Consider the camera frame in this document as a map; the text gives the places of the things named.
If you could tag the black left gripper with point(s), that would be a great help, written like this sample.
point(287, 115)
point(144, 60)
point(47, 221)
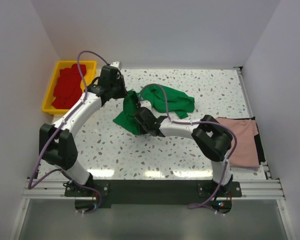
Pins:
point(120, 79)

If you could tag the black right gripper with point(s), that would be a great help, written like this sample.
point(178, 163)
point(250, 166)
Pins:
point(142, 131)

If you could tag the green t shirt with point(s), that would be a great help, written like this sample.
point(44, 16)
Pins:
point(161, 98)

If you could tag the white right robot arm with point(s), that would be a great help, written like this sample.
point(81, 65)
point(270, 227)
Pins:
point(216, 141)

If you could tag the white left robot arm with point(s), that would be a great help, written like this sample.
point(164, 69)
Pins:
point(57, 141)

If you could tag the yellow plastic bin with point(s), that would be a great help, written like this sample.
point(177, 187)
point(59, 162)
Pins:
point(49, 97)

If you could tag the red t shirt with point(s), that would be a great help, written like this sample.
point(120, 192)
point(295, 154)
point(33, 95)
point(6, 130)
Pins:
point(68, 88)

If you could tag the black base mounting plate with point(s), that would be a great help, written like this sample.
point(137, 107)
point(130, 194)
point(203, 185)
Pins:
point(105, 193)

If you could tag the pink folded t shirt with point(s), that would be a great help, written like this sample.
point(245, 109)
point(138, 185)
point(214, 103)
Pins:
point(245, 154)

